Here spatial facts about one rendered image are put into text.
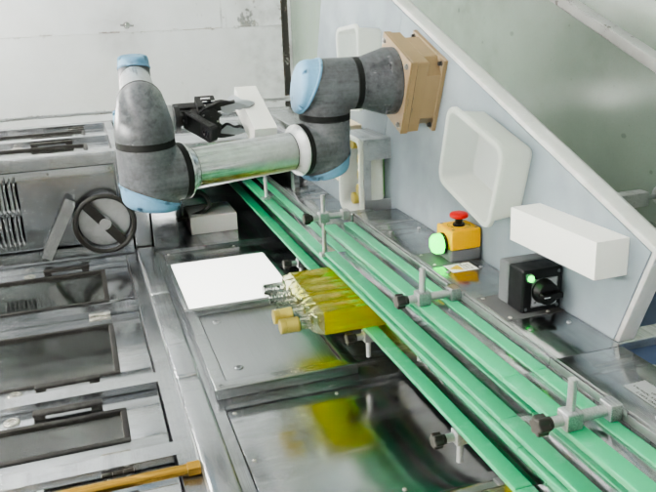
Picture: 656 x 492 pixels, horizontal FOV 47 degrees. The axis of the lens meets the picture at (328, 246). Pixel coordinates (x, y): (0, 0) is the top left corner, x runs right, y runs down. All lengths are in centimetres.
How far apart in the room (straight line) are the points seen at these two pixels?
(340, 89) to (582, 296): 68
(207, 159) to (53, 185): 123
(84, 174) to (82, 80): 274
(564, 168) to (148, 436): 99
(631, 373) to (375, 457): 55
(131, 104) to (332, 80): 44
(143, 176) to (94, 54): 393
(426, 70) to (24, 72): 402
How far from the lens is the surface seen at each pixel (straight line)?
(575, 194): 134
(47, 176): 272
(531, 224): 134
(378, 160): 202
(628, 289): 126
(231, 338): 196
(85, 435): 173
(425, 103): 173
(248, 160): 160
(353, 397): 173
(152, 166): 149
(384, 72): 169
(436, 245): 159
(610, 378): 119
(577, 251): 125
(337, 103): 167
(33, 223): 276
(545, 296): 134
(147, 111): 149
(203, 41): 547
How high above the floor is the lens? 152
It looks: 17 degrees down
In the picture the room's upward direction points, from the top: 98 degrees counter-clockwise
